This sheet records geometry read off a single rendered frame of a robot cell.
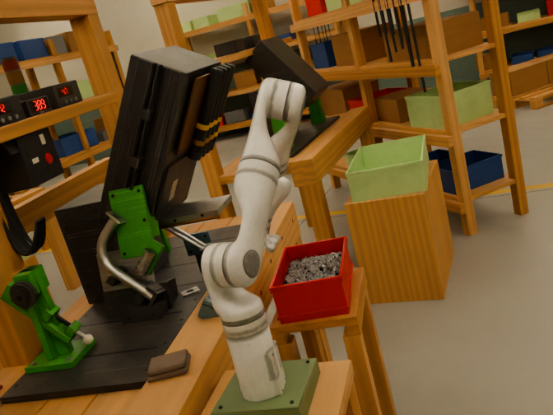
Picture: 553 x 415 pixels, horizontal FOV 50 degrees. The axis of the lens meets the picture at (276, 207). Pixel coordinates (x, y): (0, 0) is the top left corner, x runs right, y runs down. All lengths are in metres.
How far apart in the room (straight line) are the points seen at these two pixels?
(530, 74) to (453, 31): 4.11
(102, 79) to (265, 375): 1.69
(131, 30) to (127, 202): 10.64
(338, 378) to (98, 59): 1.74
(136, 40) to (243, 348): 11.32
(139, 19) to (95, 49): 9.66
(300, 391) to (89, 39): 1.80
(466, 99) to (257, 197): 3.09
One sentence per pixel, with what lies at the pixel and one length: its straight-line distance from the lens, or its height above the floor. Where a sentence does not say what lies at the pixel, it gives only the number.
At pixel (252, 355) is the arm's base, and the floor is 1.00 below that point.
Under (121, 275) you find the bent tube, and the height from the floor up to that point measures 1.04.
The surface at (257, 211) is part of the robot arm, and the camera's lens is 1.21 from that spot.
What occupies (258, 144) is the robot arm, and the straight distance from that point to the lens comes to 1.29.
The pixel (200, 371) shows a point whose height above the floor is 0.90.
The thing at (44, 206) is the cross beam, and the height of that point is 1.24.
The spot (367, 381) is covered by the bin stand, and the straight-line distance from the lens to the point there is 1.82.
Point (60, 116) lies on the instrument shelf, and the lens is 2.02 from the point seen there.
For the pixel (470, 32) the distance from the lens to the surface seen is 4.23.
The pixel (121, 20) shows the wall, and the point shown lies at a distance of 12.50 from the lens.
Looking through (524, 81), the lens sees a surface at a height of 0.27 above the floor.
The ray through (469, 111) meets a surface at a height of 0.79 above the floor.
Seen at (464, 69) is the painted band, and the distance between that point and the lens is 10.46.
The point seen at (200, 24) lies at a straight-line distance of 11.00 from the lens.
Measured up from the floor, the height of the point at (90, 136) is 0.97.
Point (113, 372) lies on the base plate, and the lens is 1.61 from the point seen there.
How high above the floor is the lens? 1.59
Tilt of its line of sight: 16 degrees down
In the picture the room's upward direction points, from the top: 15 degrees counter-clockwise
